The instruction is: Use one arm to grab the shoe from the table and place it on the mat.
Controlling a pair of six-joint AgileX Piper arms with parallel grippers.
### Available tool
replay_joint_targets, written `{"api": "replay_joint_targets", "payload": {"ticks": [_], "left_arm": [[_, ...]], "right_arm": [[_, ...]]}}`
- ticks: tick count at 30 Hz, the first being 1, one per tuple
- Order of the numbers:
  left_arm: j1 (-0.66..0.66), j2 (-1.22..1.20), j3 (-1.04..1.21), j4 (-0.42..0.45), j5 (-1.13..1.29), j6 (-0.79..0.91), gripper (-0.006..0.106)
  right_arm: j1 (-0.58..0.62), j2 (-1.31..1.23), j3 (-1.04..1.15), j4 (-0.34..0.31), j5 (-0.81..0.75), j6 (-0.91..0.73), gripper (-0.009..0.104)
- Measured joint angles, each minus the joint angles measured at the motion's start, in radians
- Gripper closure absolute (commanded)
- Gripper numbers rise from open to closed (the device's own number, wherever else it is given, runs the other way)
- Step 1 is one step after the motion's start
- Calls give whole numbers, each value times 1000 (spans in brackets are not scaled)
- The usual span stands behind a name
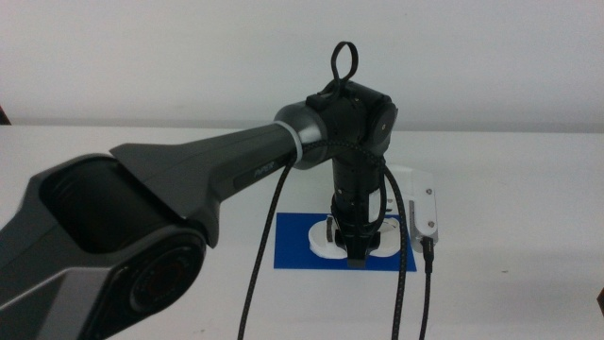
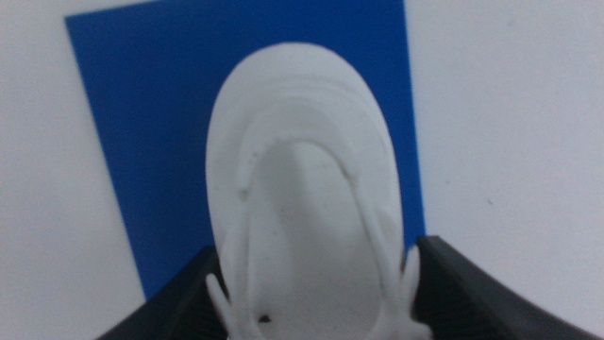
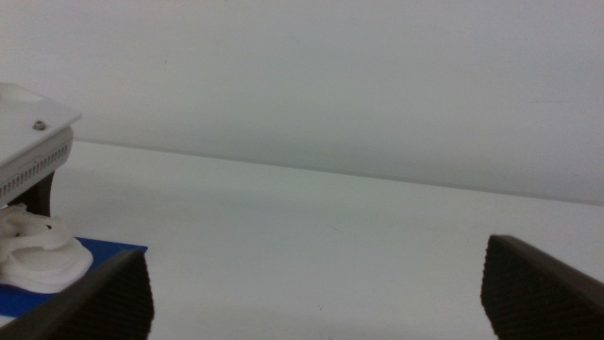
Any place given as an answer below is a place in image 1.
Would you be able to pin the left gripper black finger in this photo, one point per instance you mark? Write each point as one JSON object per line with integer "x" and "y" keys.
{"x": 356, "y": 259}

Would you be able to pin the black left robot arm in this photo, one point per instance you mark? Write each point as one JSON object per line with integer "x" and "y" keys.
{"x": 189, "y": 170}

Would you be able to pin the blue rectangular mat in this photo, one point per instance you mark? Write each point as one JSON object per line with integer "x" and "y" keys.
{"x": 292, "y": 248}

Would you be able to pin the dark background object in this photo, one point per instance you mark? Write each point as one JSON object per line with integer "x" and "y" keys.
{"x": 3, "y": 119}

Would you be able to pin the white and silver wrist camera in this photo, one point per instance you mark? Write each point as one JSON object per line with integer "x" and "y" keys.
{"x": 424, "y": 217}

